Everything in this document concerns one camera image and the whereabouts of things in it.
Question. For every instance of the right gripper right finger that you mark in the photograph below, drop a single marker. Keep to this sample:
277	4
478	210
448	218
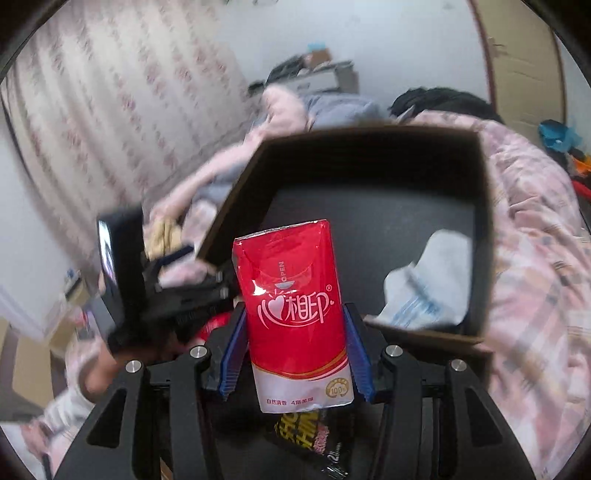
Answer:
438	421

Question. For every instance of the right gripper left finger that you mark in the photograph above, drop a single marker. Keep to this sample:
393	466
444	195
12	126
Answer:
120	437

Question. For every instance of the white printed cloth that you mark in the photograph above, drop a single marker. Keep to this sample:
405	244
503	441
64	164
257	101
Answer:
432	293

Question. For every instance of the black yellow wipes pack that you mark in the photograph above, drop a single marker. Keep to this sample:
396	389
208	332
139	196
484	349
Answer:
322	438

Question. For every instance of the red tissue pack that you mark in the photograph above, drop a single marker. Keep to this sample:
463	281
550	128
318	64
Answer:
297	331
216	322

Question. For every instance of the person left hand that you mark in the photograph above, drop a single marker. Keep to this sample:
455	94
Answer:
97	374

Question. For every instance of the yellow waffle towel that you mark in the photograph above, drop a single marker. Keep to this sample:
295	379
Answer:
161	237

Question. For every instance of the pink plaid duvet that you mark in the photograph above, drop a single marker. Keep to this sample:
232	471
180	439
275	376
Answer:
539	322

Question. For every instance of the far black open box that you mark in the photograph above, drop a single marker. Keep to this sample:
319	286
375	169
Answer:
385	190

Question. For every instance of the floral curtain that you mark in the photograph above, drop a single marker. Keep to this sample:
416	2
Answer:
111	99

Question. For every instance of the pink quilt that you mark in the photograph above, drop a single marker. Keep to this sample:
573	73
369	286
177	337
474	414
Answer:
185	215

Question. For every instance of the grey blanket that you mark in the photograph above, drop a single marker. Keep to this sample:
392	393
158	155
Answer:
341	110

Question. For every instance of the black bag on desk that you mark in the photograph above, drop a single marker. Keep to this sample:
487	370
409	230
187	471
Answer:
288	69

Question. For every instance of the black clothes pile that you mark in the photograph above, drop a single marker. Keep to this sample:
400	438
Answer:
446	100

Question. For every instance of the blue plastic bag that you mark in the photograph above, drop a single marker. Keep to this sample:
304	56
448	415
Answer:
558	137

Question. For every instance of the white bedside desk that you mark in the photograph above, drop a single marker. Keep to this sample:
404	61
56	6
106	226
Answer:
339	77

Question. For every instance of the brown cardboard box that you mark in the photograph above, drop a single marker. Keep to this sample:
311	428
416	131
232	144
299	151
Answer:
317	58

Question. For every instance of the cream door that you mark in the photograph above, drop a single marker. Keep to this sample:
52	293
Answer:
524	68

